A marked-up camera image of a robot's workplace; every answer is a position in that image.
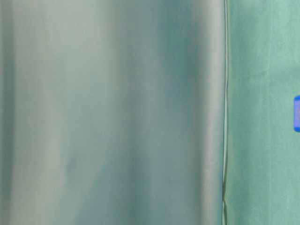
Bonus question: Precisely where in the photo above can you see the blue cube block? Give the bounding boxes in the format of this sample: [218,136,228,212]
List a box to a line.
[293,95,300,132]

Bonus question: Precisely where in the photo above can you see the green table cloth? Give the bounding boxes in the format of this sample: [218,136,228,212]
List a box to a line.
[0,0,300,225]

